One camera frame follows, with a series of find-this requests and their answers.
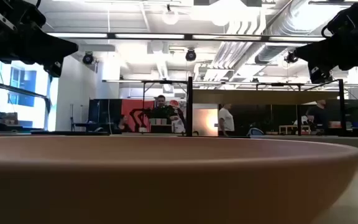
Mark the long linear light bar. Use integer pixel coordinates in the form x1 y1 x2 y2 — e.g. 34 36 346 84
47 32 326 42

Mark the glossy lit panel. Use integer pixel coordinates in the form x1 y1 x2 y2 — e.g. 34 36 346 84
193 108 219 137

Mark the cardboard box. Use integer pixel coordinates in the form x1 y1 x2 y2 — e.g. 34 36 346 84
0 111 18 126

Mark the white ring ceiling lamp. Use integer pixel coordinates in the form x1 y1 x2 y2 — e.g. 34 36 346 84
162 4 180 26

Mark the person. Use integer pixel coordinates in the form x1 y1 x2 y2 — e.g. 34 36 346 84
149 95 180 134
118 114 133 133
218 103 236 137
305 99 331 134

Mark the black aluminium table frame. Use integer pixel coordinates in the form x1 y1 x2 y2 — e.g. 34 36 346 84
29 129 358 139

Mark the red fabric panel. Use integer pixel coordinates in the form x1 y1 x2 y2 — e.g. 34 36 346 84
121 99 155 131

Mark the black partition wall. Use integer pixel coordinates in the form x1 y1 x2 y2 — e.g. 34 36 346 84
218 99 358 137

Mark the light wooden rack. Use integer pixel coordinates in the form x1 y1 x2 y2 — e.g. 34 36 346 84
278 124 310 135

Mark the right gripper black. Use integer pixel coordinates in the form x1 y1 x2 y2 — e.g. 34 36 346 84
293 0 358 85

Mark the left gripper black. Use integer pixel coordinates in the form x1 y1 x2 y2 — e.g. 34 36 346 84
0 0 79 78

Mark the wooden shelf with black legs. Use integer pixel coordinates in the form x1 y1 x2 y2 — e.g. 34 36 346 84
186 76 346 138

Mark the black background station frame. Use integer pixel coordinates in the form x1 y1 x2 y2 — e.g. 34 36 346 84
103 79 189 134

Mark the black partition panel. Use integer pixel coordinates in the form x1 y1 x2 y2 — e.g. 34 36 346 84
88 98 122 133

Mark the blue white round object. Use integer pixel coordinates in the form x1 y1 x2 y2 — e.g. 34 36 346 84
247 127 265 138

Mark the black hanging spotlight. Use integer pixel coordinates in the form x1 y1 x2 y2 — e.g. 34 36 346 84
82 51 94 65
185 48 197 62
284 49 300 65

